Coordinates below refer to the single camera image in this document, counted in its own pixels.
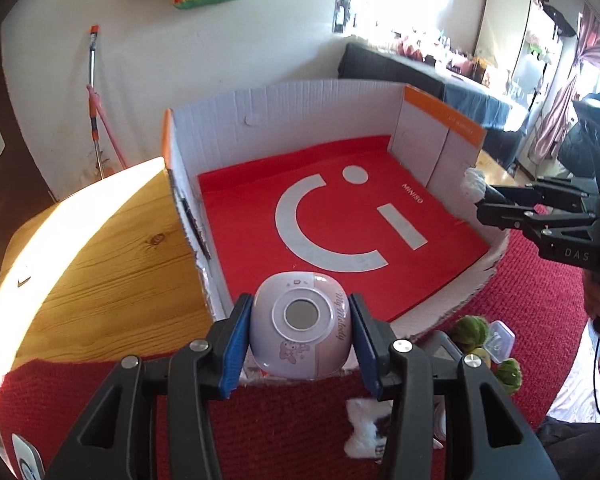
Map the green yarn ball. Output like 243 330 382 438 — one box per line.
449 315 490 353
494 358 522 396

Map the clear plastic small case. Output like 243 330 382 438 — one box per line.
483 320 516 364

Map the grey square case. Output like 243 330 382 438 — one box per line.
418 330 463 364

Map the white fluffy plush with bow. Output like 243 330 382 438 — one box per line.
344 396 446 460

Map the pink My Melody case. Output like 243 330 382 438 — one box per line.
249 272 352 379

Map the black white furry roll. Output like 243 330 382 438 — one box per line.
460 168 508 205

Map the pink curtain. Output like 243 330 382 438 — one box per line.
528 4 600 165

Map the black draped side table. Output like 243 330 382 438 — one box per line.
338 42 529 169

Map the white wardrobe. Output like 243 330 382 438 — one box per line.
474 0 583 110

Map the white orange cardboard box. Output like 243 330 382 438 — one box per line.
163 80 507 336

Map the red felt mat with smiley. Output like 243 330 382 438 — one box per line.
198 136 489 321

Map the white blue ring device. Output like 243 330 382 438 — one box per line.
12 434 45 480

